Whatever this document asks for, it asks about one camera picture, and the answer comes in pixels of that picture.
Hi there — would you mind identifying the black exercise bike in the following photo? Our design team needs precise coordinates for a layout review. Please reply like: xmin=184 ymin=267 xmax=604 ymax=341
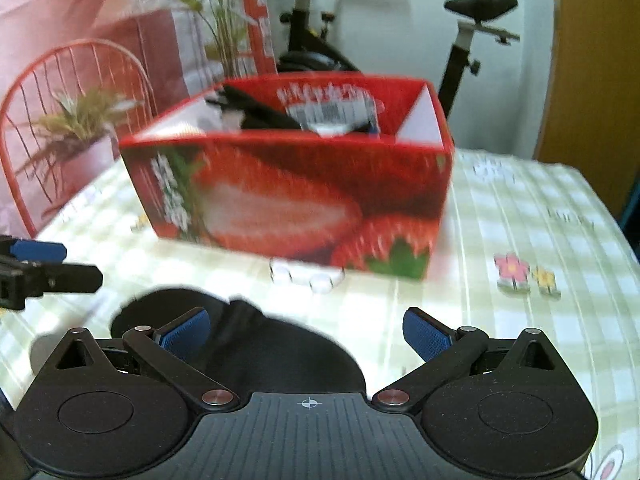
xmin=260 ymin=0 xmax=521 ymax=121

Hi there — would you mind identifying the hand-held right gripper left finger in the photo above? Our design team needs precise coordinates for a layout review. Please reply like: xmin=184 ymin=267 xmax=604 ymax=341
xmin=52 ymin=309 xmax=241 ymax=416

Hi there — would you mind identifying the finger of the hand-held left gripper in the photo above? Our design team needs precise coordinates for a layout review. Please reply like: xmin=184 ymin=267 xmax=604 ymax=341
xmin=0 ymin=258 xmax=104 ymax=311
xmin=0 ymin=235 xmax=68 ymax=264

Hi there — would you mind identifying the teal curtain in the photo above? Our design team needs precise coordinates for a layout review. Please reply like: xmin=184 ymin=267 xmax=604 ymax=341
xmin=617 ymin=175 xmax=640 ymax=266

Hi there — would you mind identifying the black fabric belt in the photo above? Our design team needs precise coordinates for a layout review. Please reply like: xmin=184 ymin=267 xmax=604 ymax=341
xmin=206 ymin=85 xmax=307 ymax=132

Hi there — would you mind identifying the green checked tablecloth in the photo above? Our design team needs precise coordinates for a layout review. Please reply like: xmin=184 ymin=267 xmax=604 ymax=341
xmin=0 ymin=147 xmax=640 ymax=480

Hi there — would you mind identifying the red strawberry print box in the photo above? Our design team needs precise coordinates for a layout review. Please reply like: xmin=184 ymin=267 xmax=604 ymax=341
xmin=119 ymin=72 xmax=455 ymax=281

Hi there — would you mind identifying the white plastic blister strip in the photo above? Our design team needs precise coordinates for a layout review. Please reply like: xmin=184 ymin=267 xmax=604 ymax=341
xmin=269 ymin=259 xmax=347 ymax=293

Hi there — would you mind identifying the black cloth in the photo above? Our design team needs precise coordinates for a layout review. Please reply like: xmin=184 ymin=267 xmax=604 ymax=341
xmin=110 ymin=287 xmax=368 ymax=396

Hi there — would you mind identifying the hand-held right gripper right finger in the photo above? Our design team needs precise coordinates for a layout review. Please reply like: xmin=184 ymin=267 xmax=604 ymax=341
xmin=372 ymin=307 xmax=568 ymax=416

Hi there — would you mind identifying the wooden door panel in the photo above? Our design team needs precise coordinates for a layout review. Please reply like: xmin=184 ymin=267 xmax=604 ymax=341
xmin=532 ymin=0 xmax=640 ymax=216

